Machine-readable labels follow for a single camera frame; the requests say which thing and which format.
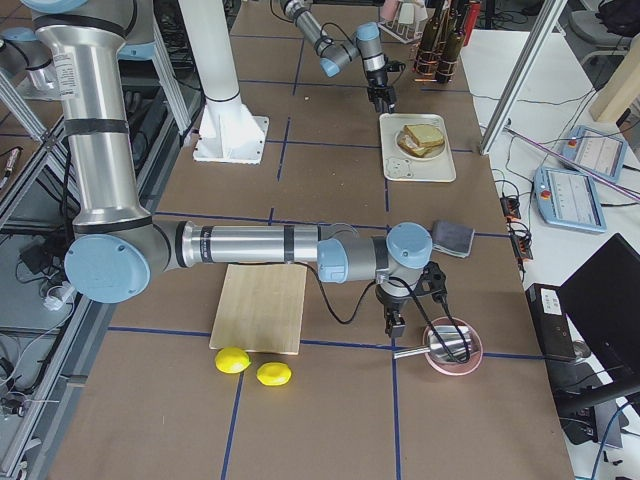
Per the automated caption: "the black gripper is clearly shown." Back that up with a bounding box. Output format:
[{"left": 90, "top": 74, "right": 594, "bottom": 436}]
[
  {"left": 375, "top": 282, "right": 410, "bottom": 336},
  {"left": 366, "top": 67, "right": 404, "bottom": 113}
]

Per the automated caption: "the bread slice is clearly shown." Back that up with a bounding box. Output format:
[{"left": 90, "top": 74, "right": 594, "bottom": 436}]
[
  {"left": 403, "top": 124, "right": 444, "bottom": 148},
  {"left": 397, "top": 135, "right": 434, "bottom": 158}
]

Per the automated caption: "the white round plate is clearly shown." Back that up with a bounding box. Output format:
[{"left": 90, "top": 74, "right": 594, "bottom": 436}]
[{"left": 396, "top": 125, "right": 445, "bottom": 159}]

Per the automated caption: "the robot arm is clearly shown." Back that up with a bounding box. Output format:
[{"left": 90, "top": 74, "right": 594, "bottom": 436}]
[
  {"left": 21, "top": 1, "right": 432, "bottom": 338},
  {"left": 279, "top": 0, "right": 405, "bottom": 113}
]

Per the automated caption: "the cream bear serving tray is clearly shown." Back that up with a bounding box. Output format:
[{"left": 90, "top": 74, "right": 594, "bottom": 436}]
[{"left": 379, "top": 113, "right": 456, "bottom": 183}]

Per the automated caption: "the pink bowl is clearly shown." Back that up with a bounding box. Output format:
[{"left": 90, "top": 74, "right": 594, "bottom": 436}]
[{"left": 422, "top": 317, "right": 484, "bottom": 376}]

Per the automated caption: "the grey folded cloth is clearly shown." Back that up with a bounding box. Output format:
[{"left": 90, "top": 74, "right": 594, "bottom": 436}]
[{"left": 431, "top": 220, "right": 475, "bottom": 258}]

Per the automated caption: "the dark green wine bottle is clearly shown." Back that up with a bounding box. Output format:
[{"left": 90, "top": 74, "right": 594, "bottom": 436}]
[{"left": 435, "top": 1, "right": 468, "bottom": 84}]

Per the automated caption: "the red cylinder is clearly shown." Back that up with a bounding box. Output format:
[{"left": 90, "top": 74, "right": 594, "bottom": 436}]
[{"left": 463, "top": 0, "right": 481, "bottom": 47}]

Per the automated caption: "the wooden cutting board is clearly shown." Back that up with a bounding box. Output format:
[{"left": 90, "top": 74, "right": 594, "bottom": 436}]
[{"left": 209, "top": 265, "right": 307, "bottom": 355}]

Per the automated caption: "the black computer box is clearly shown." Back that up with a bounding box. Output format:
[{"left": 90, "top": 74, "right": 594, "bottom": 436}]
[{"left": 525, "top": 283, "right": 592, "bottom": 363}]

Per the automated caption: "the yellow lemon left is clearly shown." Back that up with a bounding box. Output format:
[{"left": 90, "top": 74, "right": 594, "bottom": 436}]
[{"left": 214, "top": 347, "right": 251, "bottom": 374}]

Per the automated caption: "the blue teach pendant near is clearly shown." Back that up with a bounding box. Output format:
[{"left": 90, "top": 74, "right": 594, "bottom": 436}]
[{"left": 534, "top": 166, "right": 607, "bottom": 233}]

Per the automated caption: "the blue teach pendant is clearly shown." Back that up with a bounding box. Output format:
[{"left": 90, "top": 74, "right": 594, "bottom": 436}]
[
  {"left": 562, "top": 125, "right": 628, "bottom": 183},
  {"left": 534, "top": 166, "right": 607, "bottom": 233}
]

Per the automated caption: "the black monitor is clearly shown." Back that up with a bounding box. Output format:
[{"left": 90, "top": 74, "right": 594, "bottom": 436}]
[{"left": 559, "top": 233, "right": 639, "bottom": 373}]

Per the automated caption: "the blue teach pendant far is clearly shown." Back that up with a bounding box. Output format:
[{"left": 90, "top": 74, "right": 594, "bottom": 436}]
[{"left": 562, "top": 125, "right": 628, "bottom": 183}]

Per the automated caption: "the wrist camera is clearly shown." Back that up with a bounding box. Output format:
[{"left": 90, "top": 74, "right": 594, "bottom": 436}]
[{"left": 415, "top": 261, "right": 447, "bottom": 304}]

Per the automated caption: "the copper wire bottle rack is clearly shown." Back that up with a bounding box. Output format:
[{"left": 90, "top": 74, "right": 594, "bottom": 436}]
[{"left": 413, "top": 42, "right": 458, "bottom": 84}]

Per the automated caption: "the white wire cup rack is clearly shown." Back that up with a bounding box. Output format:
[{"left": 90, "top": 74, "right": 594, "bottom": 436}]
[{"left": 378, "top": 0, "right": 428, "bottom": 44}]

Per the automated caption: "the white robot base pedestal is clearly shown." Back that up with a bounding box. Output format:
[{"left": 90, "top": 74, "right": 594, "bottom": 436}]
[{"left": 179, "top": 0, "right": 269, "bottom": 165}]

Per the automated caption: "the aluminium frame post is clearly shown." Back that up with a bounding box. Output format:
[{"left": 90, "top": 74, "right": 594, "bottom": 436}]
[{"left": 479, "top": 0, "right": 568, "bottom": 155}]

